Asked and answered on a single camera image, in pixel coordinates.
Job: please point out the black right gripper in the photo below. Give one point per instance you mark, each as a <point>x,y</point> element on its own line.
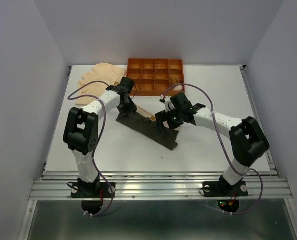
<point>162,116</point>

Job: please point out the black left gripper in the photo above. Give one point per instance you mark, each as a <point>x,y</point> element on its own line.
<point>132,108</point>

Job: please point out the dark grey underwear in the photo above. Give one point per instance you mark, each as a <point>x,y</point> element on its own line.
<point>145,123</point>

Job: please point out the brown underwear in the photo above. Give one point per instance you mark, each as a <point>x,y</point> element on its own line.
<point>174,85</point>

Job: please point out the orange compartment tray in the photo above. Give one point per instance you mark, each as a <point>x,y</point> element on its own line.
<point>151,75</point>

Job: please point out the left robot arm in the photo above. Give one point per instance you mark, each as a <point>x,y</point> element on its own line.
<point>82,134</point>

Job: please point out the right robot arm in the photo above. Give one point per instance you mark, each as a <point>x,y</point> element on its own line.
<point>248,141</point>

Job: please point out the peach underwear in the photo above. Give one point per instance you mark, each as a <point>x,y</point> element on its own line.
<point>105,72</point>

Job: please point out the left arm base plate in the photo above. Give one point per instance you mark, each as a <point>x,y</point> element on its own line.
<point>99,190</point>

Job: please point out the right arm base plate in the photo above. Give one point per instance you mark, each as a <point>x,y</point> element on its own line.
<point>219,189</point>

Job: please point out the aluminium right side rail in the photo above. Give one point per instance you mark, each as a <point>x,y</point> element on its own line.
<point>272,166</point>

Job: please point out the aluminium rail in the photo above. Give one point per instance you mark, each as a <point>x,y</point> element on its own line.
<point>272,166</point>
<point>152,186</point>

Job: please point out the aluminium front rail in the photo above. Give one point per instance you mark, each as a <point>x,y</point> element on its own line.
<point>152,186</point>

